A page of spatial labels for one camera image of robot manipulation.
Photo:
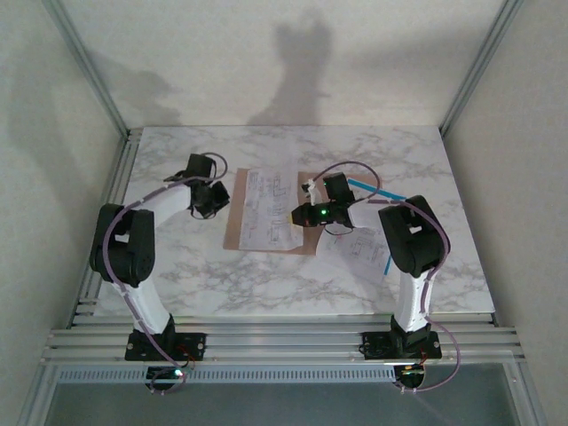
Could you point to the aluminium frame rail wide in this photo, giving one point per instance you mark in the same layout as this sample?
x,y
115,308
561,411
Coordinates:
x,y
284,341

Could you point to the aluminium side rail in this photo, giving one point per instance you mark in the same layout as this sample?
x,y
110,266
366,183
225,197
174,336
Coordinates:
x,y
127,155

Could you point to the black controller board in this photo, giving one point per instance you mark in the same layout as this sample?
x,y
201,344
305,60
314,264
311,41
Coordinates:
x,y
162,377
410,377

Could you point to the aluminium frame post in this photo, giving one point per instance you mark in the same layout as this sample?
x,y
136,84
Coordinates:
x,y
480,66
91,71
37,395
526,395

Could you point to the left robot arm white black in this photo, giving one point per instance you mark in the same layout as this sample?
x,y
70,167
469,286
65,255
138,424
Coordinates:
x,y
133,248

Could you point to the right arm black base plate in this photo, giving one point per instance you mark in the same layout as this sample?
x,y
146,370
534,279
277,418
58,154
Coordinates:
x,y
377,346

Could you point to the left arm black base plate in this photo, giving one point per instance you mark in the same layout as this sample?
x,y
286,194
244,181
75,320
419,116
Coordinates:
x,y
195,346

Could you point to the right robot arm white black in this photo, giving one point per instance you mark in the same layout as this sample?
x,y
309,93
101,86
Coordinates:
x,y
412,239

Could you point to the brown paper folder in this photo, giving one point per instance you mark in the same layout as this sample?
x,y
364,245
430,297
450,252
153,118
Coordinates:
x,y
233,208

